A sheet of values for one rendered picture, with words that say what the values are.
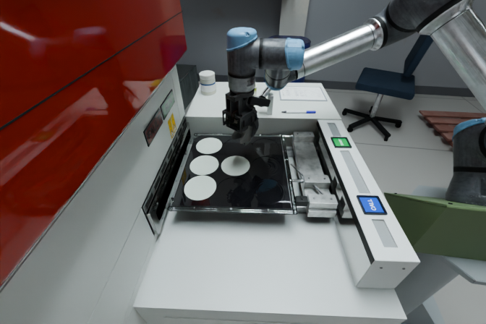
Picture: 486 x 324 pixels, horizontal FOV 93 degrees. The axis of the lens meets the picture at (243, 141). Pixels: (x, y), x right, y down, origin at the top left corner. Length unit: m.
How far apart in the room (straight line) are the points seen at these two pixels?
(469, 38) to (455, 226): 0.44
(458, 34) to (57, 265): 0.88
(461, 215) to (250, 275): 0.51
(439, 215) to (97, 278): 0.73
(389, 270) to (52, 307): 0.62
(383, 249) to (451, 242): 0.25
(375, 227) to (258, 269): 0.31
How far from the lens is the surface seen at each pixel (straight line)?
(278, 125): 0.95
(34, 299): 0.44
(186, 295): 0.68
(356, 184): 0.74
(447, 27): 0.76
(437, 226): 0.76
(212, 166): 0.80
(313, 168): 0.85
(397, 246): 0.65
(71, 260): 0.47
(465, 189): 0.86
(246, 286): 0.67
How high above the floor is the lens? 1.45
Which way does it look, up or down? 38 degrees down
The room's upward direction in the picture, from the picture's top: straight up
